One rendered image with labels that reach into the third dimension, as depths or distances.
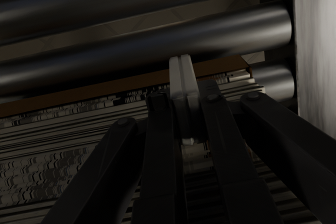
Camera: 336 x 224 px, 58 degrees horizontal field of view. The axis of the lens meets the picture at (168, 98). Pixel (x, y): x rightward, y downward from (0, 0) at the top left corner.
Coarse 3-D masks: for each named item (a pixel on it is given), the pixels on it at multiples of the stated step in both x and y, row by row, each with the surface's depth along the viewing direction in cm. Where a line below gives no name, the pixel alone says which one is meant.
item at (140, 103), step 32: (128, 96) 28; (0, 128) 28; (32, 128) 26; (64, 128) 25; (96, 128) 24; (0, 160) 23; (32, 160) 21; (64, 160) 20; (192, 160) 17; (256, 160) 16; (0, 192) 18; (32, 192) 17; (192, 192) 14; (288, 192) 13
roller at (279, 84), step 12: (276, 60) 34; (252, 72) 33; (264, 72) 33; (276, 72) 33; (288, 72) 33; (264, 84) 33; (276, 84) 33; (288, 84) 33; (276, 96) 33; (288, 96) 34
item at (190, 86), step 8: (184, 56) 21; (184, 64) 19; (184, 72) 18; (192, 72) 18; (184, 80) 17; (192, 80) 17; (184, 88) 16; (192, 88) 16; (192, 96) 15; (192, 104) 15; (200, 104) 15; (192, 112) 15; (200, 112) 15; (192, 120) 16; (200, 120) 16; (192, 128) 16; (200, 128) 16; (200, 136) 16
